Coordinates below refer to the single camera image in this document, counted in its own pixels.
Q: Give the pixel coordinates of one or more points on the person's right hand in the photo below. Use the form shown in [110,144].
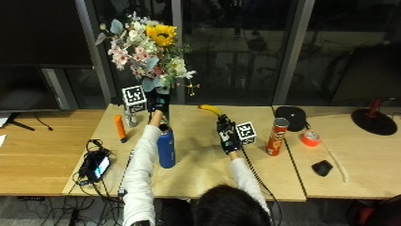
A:
[228,135]

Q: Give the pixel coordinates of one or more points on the person's left hand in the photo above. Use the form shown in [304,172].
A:
[158,102]

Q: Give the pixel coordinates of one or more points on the yellow banana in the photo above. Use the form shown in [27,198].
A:
[210,109]

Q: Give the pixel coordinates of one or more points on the mixed flower bouquet with sunflower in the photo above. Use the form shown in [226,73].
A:
[147,47]

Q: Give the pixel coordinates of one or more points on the white left marker cube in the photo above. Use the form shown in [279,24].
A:
[135,98]

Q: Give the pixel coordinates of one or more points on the white marker cube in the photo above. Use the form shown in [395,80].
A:
[135,98]
[247,133]

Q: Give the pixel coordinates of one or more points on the white right marker cube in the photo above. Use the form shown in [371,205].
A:
[247,133]

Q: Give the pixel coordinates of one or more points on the clear drinking glass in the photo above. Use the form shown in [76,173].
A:
[131,120]

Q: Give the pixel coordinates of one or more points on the orange marker pen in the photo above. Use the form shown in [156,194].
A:
[120,127]

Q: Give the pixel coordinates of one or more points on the red chips can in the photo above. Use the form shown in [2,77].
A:
[278,138]

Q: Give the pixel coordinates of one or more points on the blue water bottle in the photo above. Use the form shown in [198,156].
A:
[167,147]

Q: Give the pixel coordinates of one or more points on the orange tape roll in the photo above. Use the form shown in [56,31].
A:
[311,138]

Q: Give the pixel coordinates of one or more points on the black device with lit screen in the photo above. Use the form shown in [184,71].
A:
[96,164]

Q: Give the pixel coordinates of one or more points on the black computer mouse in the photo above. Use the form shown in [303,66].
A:
[323,168]

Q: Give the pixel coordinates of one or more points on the white thin strip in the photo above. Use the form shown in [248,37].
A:
[339,163]

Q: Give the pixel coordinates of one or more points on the black monitor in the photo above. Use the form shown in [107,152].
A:
[26,91]

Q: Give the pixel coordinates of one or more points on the black round stand, red pole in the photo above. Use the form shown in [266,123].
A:
[375,121]

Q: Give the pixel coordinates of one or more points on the white paper sheet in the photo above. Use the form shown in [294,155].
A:
[3,120]

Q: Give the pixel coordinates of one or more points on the black power strip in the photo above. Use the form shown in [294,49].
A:
[31,198]

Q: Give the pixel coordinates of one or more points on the red and black bag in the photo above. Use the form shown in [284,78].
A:
[374,212]

